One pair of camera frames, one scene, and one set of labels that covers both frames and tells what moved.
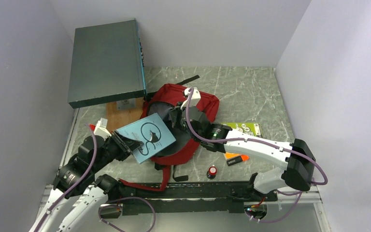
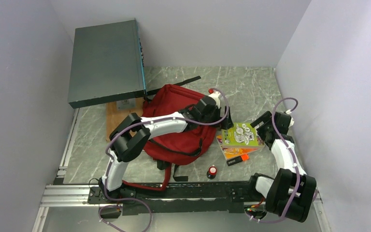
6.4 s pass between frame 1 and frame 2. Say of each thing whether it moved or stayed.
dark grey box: stayed
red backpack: moved
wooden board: stayed
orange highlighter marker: stayed
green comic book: moved
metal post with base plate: stayed
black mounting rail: stayed
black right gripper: moved
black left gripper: moved
